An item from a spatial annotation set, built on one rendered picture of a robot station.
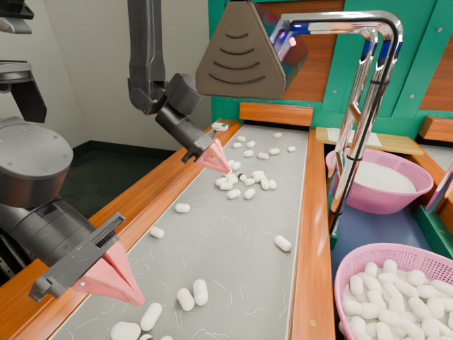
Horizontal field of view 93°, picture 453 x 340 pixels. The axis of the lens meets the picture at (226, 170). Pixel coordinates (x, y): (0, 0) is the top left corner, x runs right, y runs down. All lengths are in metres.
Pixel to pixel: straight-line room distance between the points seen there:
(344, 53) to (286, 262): 0.76
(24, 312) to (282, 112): 0.89
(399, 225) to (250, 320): 0.49
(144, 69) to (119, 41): 1.82
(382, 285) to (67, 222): 0.47
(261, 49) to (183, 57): 1.84
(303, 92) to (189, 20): 1.24
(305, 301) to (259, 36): 0.33
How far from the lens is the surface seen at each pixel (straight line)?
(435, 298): 0.50
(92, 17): 2.48
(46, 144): 0.26
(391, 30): 0.42
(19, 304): 0.46
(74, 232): 0.29
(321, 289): 0.40
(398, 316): 0.45
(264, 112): 0.95
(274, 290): 0.40
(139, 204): 0.54
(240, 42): 0.20
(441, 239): 0.68
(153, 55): 0.52
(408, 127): 1.07
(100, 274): 0.28
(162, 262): 0.44
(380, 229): 0.69
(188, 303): 0.37
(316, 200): 0.55
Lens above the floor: 1.08
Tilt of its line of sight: 30 degrees down
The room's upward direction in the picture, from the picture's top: straight up
